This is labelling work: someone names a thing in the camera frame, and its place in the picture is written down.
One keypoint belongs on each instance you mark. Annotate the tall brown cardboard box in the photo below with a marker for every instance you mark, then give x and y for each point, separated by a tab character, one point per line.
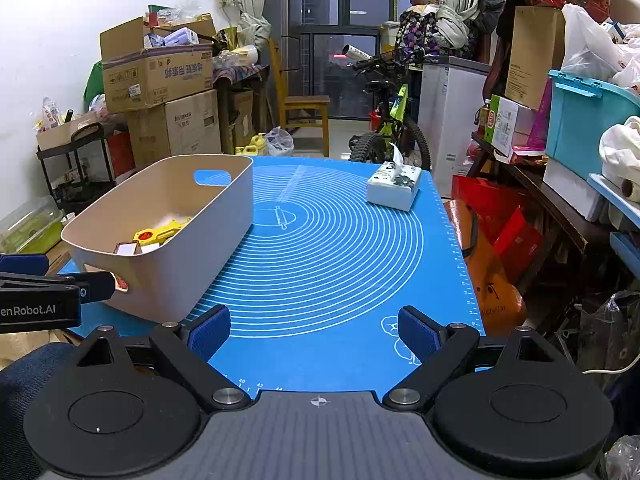
532	55

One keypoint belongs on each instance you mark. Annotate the open printed cardboard box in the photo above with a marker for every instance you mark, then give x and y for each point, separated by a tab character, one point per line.
155	77

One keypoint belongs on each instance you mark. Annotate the white cloth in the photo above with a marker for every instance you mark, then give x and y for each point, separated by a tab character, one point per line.
622	155

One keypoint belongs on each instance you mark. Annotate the black metal rack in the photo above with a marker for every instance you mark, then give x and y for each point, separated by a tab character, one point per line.
75	170

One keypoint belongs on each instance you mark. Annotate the white paper roll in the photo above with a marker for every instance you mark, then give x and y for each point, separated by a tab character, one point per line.
356	52

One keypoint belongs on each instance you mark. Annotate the red paper bag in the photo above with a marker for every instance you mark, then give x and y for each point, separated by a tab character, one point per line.
500	225

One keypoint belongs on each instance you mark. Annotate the beige plastic storage bin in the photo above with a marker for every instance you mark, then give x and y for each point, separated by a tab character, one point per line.
190	255

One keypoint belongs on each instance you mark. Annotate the dark blue cloth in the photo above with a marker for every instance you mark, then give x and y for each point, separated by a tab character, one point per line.
25	410

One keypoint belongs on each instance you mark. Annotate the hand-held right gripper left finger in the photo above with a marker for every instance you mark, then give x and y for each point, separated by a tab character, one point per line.
210	332

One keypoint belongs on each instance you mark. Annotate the floral patterned cloth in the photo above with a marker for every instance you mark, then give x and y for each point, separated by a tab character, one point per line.
417	35

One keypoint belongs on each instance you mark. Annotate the white chest freezer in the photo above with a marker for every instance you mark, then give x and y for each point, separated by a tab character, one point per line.
452	120

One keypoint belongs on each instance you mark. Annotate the green white carton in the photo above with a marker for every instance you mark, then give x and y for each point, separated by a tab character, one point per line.
505	122

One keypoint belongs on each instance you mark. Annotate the blue silicone baking mat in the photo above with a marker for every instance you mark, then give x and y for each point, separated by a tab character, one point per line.
330	260

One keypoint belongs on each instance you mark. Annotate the dark wooden shelf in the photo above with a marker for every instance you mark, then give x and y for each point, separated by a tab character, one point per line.
540	195

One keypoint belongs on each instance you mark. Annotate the clear plastic bag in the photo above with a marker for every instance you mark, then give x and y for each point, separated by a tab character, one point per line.
605	325

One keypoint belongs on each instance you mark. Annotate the wooden chair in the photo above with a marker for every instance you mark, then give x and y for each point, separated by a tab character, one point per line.
302	105

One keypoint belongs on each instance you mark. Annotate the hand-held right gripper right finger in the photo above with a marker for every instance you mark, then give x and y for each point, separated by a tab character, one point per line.
419	332

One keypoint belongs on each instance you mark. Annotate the white foam box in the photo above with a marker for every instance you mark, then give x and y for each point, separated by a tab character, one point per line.
572	187

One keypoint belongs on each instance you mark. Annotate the dark cluttered side table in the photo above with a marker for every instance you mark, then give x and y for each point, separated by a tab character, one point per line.
240	105

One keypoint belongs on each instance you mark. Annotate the red plastic container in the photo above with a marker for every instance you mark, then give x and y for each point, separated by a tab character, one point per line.
377	121

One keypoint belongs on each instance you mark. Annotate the white tissue box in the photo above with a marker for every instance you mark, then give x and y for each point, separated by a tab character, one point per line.
395	187

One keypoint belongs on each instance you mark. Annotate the white paper cup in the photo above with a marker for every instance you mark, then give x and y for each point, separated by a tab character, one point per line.
67	219

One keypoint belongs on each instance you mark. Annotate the green bag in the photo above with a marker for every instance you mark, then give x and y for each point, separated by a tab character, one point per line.
94	82

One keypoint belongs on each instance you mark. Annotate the yellow red toy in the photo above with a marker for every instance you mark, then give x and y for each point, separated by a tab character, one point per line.
160	230

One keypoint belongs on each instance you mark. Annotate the large white plastic bag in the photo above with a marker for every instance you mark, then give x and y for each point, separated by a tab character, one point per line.
590	45

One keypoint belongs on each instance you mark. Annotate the teal plastic storage bin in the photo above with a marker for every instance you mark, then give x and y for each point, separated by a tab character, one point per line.
590	120

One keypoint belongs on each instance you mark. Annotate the green black bicycle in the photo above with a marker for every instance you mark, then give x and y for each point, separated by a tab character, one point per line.
395	115

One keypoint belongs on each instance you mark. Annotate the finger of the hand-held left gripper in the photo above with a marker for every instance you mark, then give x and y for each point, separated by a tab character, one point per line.
22	265
97	286

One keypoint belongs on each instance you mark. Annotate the small white red box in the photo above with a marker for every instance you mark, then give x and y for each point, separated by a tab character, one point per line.
125	249

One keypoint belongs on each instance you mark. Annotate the orange paper bag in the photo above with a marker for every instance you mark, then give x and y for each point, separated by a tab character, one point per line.
492	285

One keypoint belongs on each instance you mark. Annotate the green clear plastic box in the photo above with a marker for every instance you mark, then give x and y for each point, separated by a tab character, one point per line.
27	227

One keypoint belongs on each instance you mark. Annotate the yellow plastic bottles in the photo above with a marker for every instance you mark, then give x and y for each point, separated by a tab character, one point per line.
252	145

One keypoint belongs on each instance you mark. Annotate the small open cardboard box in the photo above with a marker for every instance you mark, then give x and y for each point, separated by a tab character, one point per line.
65	132

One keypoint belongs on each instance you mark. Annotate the grey refrigerator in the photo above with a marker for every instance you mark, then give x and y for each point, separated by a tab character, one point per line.
282	30

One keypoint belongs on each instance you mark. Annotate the red white carton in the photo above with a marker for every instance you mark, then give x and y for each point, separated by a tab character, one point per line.
121	152

